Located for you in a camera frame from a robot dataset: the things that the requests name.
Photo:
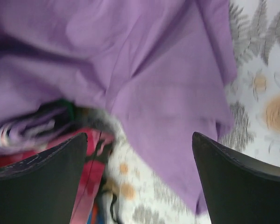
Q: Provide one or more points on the floral table mat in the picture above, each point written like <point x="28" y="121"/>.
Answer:
<point x="254" y="98"/>

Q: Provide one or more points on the blue white patterned cloth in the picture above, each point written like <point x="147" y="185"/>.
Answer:
<point x="34" y="130"/>

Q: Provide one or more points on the pink camouflage cloth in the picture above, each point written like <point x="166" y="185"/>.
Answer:
<point x="99" y="146"/>

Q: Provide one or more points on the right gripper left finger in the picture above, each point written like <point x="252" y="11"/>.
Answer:
<point x="41" y="189"/>

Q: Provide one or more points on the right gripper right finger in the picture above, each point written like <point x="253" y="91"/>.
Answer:
<point x="238" y="189"/>

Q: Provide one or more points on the purple cloth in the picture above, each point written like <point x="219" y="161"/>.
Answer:
<point x="158" y="66"/>

